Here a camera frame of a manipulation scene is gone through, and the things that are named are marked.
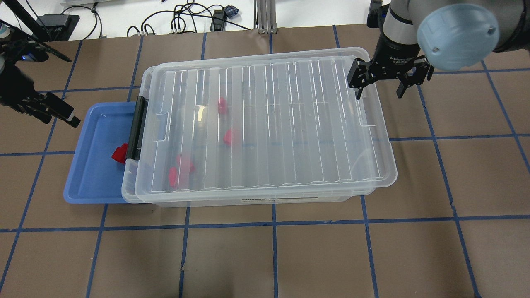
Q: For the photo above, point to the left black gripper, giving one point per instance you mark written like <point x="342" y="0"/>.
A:
<point x="15" y="88"/>

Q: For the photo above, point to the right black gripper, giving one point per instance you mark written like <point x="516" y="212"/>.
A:
<point x="396" y="52"/>

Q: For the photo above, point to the red block from tray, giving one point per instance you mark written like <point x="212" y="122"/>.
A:
<point x="120" y="154"/>

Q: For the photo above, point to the clear plastic box lid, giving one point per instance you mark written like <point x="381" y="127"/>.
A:
<point x="265" y="124"/>

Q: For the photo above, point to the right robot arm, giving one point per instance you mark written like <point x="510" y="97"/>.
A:
<point x="418" y="36"/>

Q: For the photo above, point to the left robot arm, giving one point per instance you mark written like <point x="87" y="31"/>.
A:
<point x="18" y="46"/>

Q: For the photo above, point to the clear plastic storage box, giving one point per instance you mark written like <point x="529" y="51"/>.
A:
<point x="265" y="198"/>

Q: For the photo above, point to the blue plastic tray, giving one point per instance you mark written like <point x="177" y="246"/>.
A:
<point x="94" y="176"/>

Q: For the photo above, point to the black power adapter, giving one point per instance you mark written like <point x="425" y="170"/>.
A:
<point x="58" y="27"/>

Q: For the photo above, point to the red block pair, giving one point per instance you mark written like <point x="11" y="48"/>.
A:
<point x="178" y="179"/>
<point x="185" y="163"/>

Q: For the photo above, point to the red block lower pair upper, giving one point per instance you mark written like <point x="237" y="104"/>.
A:
<point x="185" y="163"/>

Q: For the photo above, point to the red block middle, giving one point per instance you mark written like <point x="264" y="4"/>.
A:
<point x="232" y="137"/>

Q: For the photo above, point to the black box latch handle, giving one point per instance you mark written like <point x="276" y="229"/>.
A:
<point x="137" y="129"/>

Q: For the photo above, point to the aluminium frame post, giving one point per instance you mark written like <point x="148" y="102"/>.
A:
<point x="265" y="16"/>

